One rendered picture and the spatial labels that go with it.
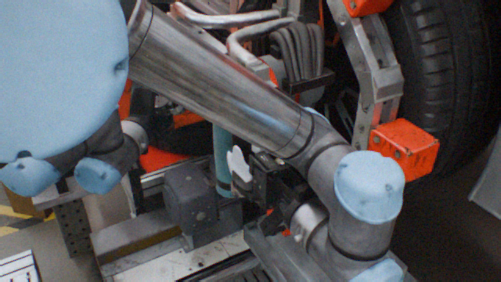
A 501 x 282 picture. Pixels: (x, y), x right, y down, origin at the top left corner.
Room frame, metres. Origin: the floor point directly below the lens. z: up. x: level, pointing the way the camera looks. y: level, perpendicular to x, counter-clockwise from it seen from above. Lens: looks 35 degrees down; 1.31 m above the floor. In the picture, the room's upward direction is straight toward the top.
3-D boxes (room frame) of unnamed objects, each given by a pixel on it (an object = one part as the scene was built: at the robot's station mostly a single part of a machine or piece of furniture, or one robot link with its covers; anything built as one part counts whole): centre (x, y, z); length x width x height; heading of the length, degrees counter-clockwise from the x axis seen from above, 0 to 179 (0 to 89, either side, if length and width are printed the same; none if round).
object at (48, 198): (1.14, 0.64, 0.44); 0.43 x 0.17 x 0.03; 29
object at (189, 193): (1.15, 0.08, 0.26); 0.42 x 0.18 x 0.35; 119
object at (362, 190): (0.39, -0.13, 0.95); 0.11 x 0.08 x 0.11; 21
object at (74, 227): (1.17, 0.66, 0.21); 0.10 x 0.10 x 0.42; 29
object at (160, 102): (0.79, 0.22, 0.80); 0.12 x 0.08 x 0.09; 164
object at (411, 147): (0.63, -0.27, 0.85); 0.09 x 0.08 x 0.07; 29
